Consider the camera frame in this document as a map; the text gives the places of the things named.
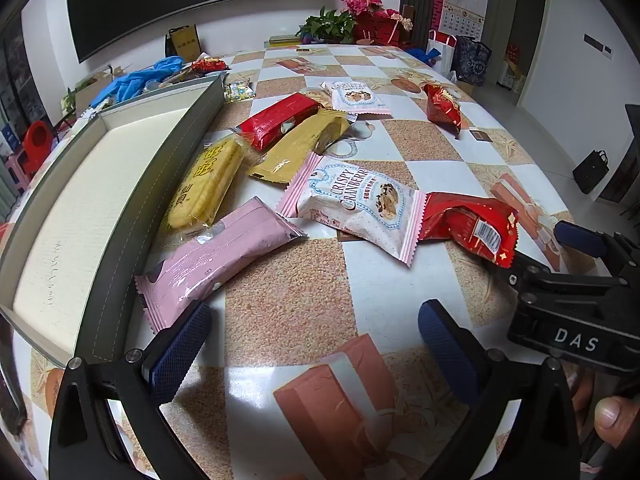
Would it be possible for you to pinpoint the gold snack packet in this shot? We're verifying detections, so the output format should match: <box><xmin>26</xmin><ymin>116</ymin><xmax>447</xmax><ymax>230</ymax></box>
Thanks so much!
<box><xmin>247</xmin><ymin>109</ymin><xmax>357</xmax><ymax>186</ymax></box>

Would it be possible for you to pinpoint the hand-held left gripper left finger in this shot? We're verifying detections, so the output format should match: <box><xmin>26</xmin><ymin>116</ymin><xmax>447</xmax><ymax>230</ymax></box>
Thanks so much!
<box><xmin>48</xmin><ymin>301</ymin><xmax>213</xmax><ymax>480</ymax></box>

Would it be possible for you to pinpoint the red plastic chair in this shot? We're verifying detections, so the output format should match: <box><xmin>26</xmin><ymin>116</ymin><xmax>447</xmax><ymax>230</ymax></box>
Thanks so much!
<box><xmin>21</xmin><ymin>121</ymin><xmax>53</xmax><ymax>181</ymax></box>

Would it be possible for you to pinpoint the pink snack packet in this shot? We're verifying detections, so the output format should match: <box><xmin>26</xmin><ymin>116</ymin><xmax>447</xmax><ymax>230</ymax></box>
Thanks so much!
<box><xmin>134</xmin><ymin>196</ymin><xmax>308</xmax><ymax>333</ymax></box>

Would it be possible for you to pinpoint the wall calendar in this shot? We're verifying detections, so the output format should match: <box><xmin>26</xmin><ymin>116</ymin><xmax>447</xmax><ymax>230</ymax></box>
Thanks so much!
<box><xmin>439</xmin><ymin>0</ymin><xmax>488</xmax><ymax>41</ymax></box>

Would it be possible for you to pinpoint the white pink nougat packet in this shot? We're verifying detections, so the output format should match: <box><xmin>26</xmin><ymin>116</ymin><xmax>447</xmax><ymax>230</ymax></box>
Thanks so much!
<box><xmin>276</xmin><ymin>151</ymin><xmax>431</xmax><ymax>266</ymax></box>
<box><xmin>322</xmin><ymin>80</ymin><xmax>392</xmax><ymax>117</ymax></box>

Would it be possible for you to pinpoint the red gift box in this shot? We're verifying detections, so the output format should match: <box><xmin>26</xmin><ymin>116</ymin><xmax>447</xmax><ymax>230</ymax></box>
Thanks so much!
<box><xmin>352</xmin><ymin>12</ymin><xmax>413</xmax><ymax>45</ymax></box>

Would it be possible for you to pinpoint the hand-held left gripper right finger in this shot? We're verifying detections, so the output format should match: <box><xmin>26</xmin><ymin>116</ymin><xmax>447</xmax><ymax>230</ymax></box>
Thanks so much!
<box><xmin>418</xmin><ymin>299</ymin><xmax>583</xmax><ymax>480</ymax></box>

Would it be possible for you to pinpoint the dark patterned bag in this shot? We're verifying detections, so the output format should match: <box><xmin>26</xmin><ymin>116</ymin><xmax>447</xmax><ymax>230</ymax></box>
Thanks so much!
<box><xmin>452</xmin><ymin>36</ymin><xmax>492</xmax><ymax>86</ymax></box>

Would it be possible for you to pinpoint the person's right hand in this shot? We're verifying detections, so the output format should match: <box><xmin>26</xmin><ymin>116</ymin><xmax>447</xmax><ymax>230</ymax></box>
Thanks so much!
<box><xmin>572</xmin><ymin>372</ymin><xmax>640</xmax><ymax>451</ymax></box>

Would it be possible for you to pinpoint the long red snack packet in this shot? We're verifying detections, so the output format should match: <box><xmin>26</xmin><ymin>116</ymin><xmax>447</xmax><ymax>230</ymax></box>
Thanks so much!
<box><xmin>235</xmin><ymin>94</ymin><xmax>321</xmax><ymax>152</ymax></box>

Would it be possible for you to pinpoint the grey shallow box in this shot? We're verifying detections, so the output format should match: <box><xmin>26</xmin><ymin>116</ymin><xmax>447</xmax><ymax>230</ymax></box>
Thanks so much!
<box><xmin>0</xmin><ymin>74</ymin><xmax>226</xmax><ymax>368</ymax></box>

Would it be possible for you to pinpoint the black bag with yellow label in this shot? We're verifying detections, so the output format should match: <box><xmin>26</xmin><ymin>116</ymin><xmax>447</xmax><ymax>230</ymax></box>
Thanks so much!
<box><xmin>166</xmin><ymin>25</ymin><xmax>202</xmax><ymax>58</ymax></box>

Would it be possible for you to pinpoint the green potted plant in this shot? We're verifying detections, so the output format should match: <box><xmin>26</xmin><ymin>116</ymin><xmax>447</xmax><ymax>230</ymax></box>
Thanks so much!
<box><xmin>297</xmin><ymin>7</ymin><xmax>358</xmax><ymax>43</ymax></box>

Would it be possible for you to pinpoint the small floral candy packet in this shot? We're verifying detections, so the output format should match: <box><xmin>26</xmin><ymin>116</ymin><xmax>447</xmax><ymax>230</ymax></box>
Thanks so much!
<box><xmin>223</xmin><ymin>80</ymin><xmax>257</xmax><ymax>103</ymax></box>

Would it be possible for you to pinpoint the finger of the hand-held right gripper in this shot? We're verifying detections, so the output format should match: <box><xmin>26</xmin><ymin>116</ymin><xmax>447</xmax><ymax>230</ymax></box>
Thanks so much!
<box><xmin>480</xmin><ymin>249</ymin><xmax>556</xmax><ymax>293</ymax></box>
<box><xmin>552</xmin><ymin>220</ymin><xmax>640</xmax><ymax>285</ymax></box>

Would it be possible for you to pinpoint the white shopping bag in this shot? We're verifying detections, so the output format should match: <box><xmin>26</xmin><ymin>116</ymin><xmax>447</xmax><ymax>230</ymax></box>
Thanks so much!
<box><xmin>425</xmin><ymin>30</ymin><xmax>458</xmax><ymax>73</ymax></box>

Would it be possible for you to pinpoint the wall switch panel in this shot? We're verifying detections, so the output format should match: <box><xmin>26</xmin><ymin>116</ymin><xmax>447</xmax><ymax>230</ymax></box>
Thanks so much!
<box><xmin>582</xmin><ymin>34</ymin><xmax>615</xmax><ymax>56</ymax></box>

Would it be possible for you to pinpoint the yellow cracker packet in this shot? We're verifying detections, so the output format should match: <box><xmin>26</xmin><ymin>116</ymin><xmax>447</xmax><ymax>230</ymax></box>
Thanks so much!
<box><xmin>162</xmin><ymin>136</ymin><xmax>247</xmax><ymax>233</ymax></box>

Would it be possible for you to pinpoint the red crinkled snack packet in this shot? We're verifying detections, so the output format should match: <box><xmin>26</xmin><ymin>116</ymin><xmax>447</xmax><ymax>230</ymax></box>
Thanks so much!
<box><xmin>422</xmin><ymin>83</ymin><xmax>463</xmax><ymax>135</ymax></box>
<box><xmin>417</xmin><ymin>191</ymin><xmax>521</xmax><ymax>266</ymax></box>

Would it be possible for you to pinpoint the red printed chip bag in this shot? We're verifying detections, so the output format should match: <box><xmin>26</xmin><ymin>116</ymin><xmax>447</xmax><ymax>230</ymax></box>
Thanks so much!
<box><xmin>191</xmin><ymin>57</ymin><xmax>231</xmax><ymax>73</ymax></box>

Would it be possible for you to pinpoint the black handbag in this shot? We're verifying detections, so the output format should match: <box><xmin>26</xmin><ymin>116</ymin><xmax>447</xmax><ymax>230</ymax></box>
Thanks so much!
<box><xmin>572</xmin><ymin>149</ymin><xmax>610</xmax><ymax>195</ymax></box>

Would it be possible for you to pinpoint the glass display cabinet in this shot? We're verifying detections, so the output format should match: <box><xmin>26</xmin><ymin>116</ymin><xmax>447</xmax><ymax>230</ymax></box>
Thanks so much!
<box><xmin>0</xmin><ymin>20</ymin><xmax>40</xmax><ymax>143</ymax></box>

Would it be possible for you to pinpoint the blue nitrile glove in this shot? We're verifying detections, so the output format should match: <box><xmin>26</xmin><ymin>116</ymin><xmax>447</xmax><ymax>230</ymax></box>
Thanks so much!
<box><xmin>149</xmin><ymin>56</ymin><xmax>185</xmax><ymax>80</ymax></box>
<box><xmin>90</xmin><ymin>71</ymin><xmax>168</xmax><ymax>108</ymax></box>

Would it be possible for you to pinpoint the checkered printed tablecloth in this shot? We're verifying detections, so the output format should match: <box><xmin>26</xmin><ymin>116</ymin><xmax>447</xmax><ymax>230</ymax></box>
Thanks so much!
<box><xmin>0</xmin><ymin>42</ymin><xmax>601</xmax><ymax>480</ymax></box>

